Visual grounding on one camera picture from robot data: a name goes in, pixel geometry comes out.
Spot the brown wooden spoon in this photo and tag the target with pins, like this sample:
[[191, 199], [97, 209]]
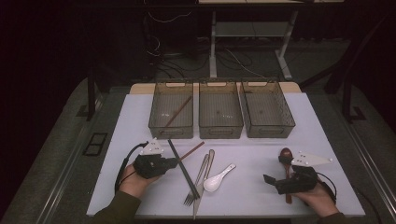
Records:
[[285, 152]]

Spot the white metal desk frame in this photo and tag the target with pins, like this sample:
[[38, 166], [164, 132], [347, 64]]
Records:
[[213, 56]]

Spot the metal floor rail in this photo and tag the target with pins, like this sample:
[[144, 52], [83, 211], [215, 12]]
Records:
[[373, 169], [63, 177]]

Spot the black chopstick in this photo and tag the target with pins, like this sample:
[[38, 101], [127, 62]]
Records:
[[184, 174], [187, 173]]

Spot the white ceramic spoon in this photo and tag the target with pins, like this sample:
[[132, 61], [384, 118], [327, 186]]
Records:
[[211, 184]]

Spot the black metal stand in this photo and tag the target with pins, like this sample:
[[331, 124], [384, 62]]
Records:
[[91, 99], [347, 99]]

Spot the grey transparent plastic bin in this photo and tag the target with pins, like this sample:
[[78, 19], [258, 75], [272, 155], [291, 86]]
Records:
[[214, 132], [183, 132], [267, 130]]

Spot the metal fork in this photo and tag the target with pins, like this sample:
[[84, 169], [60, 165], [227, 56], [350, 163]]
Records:
[[200, 171]]

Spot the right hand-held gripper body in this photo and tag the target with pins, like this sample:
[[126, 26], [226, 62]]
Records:
[[299, 183]]

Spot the person's right hand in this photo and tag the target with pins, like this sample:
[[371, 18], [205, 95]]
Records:
[[320, 199]]

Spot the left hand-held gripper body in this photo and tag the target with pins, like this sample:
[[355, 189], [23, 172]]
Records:
[[152, 165]]

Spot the metal table knife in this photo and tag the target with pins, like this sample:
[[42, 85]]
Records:
[[209, 165]]

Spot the person's left hand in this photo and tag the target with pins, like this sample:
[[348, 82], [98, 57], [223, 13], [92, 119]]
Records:
[[134, 183]]

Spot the white table cover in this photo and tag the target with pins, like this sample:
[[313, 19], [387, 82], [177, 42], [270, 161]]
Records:
[[249, 202]]

